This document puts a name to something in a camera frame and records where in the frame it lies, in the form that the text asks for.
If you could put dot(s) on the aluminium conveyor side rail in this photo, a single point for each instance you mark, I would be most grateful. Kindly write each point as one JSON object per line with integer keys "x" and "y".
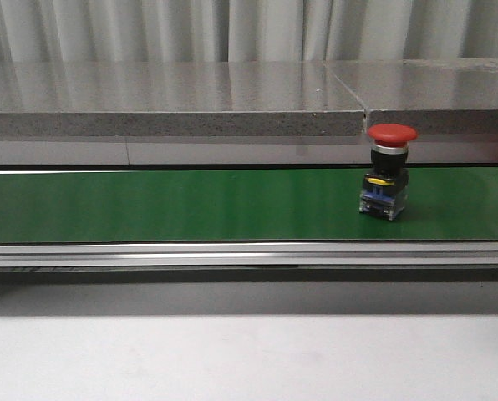
{"x": 310, "y": 255}

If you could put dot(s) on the grey speckled stone slab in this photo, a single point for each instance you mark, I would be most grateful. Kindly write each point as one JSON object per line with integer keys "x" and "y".
{"x": 141, "y": 99}

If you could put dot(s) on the white pleated curtain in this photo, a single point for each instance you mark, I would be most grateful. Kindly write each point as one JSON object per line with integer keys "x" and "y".
{"x": 235, "y": 31}

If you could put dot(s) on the green conveyor belt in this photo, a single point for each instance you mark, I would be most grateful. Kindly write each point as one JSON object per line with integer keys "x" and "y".
{"x": 456, "y": 203}

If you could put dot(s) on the grey stone slab right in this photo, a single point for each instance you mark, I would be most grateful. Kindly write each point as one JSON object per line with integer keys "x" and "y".
{"x": 436, "y": 97}

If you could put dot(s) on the red push button bottom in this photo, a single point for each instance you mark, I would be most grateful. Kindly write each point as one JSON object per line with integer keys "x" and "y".
{"x": 384, "y": 190}

